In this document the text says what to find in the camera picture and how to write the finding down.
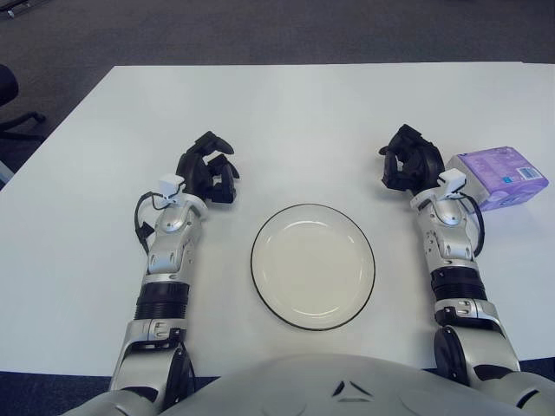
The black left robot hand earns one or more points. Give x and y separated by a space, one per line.
195 167

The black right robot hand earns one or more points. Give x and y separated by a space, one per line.
422 162

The purple tissue paper pack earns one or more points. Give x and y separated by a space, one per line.
503 173

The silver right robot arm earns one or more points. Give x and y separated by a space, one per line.
455 260

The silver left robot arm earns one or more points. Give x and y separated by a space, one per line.
167 260

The white plate with black rim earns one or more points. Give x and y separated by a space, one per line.
312 268

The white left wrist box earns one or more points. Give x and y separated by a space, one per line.
170 186

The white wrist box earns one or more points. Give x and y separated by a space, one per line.
451 182
170 186

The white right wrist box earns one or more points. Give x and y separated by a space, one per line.
451 182

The white desk leg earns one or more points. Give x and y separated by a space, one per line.
3 175

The black office chair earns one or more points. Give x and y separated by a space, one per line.
8 86

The grey robot torso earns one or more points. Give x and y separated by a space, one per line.
329 390

